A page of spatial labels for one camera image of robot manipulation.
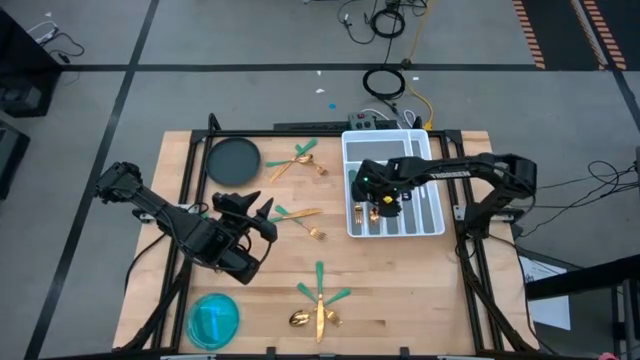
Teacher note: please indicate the grey power switch box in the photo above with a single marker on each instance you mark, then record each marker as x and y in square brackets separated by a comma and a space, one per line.
[362, 121]

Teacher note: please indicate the black metal stand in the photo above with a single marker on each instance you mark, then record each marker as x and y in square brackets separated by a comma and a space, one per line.
[580, 277]

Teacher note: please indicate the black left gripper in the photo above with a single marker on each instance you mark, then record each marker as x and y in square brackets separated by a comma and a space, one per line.
[240, 220]

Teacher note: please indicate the red object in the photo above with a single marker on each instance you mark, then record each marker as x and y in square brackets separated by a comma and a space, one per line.
[608, 356]

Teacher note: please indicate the black round plate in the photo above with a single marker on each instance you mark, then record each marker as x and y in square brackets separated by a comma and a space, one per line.
[233, 161]

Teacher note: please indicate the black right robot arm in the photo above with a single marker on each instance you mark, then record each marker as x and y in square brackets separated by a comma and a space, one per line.
[500, 167]

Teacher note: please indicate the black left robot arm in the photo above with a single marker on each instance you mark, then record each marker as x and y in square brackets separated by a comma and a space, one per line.
[150, 202]

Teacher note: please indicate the black box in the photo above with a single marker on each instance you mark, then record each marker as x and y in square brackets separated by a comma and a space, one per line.
[10, 160]

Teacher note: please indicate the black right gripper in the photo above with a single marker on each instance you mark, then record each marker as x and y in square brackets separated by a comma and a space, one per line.
[375, 182]

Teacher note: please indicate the teal translucent round plate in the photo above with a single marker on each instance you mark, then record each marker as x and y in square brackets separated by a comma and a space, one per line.
[212, 321]

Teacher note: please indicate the white plastic cutlery tray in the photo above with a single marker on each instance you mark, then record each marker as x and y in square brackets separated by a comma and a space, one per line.
[430, 150]

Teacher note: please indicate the black desk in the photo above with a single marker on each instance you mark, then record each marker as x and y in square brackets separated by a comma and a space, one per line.
[25, 75]

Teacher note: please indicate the white paper sheet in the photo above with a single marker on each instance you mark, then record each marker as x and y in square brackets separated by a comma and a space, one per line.
[550, 310]

